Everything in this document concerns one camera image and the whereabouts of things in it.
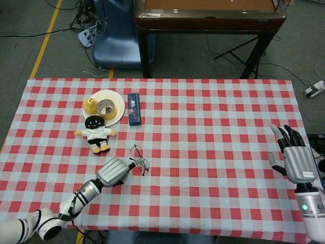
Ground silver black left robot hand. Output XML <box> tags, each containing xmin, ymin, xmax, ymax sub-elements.
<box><xmin>96</xmin><ymin>157</ymin><xmax>148</xmax><ymax>189</ymax></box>

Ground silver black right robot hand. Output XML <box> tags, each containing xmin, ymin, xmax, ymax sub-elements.
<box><xmin>268</xmin><ymin>124</ymin><xmax>319</xmax><ymax>184</ymax></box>

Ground thin wire eyeglasses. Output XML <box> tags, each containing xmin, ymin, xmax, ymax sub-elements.
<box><xmin>130</xmin><ymin>144</ymin><xmax>150</xmax><ymax>177</ymax></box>

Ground black electronic device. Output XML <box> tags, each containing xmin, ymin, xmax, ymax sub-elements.
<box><xmin>307</xmin><ymin>133</ymin><xmax>325</xmax><ymax>153</ymax></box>

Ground black-headed plush doll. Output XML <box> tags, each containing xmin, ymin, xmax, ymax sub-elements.
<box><xmin>73</xmin><ymin>115</ymin><xmax>117</xmax><ymax>155</ymax></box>

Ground yellow tape roll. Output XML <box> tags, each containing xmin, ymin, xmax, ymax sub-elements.
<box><xmin>96</xmin><ymin>99</ymin><xmax>118</xmax><ymax>120</ymax></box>

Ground dark blue rectangular box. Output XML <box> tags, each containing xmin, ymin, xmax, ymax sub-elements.
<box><xmin>127</xmin><ymin>93</ymin><xmax>142</xmax><ymax>127</ymax></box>

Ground yellow pear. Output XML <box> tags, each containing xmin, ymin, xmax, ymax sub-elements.
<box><xmin>83</xmin><ymin>97</ymin><xmax>99</xmax><ymax>114</ymax></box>

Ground cream round plate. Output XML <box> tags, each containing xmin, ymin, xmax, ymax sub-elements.
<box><xmin>83</xmin><ymin>89</ymin><xmax>126</xmax><ymax>128</ymax></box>

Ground dark blue stool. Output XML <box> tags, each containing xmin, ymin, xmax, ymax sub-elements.
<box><xmin>105</xmin><ymin>230</ymin><xmax>218</xmax><ymax>244</ymax></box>

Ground red white checkered tablecloth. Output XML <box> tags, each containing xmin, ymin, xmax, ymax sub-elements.
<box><xmin>0</xmin><ymin>77</ymin><xmax>317</xmax><ymax>241</ymax></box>

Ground blue plastic chair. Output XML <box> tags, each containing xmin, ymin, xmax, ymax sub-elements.
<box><xmin>92</xmin><ymin>0</ymin><xmax>156</xmax><ymax>70</ymax></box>

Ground white power strip with plugs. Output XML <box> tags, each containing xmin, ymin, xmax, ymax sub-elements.
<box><xmin>78</xmin><ymin>26</ymin><xmax>99</xmax><ymax>48</ymax></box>

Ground dark brown wooden table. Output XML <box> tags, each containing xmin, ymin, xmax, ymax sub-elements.
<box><xmin>134</xmin><ymin>0</ymin><xmax>287</xmax><ymax>79</ymax></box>

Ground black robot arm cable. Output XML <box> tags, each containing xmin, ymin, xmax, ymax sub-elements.
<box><xmin>57</xmin><ymin>194</ymin><xmax>87</xmax><ymax>236</ymax></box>

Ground black floor cable bundle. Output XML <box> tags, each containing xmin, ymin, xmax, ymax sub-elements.
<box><xmin>68</xmin><ymin>0</ymin><xmax>107</xmax><ymax>34</ymax></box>

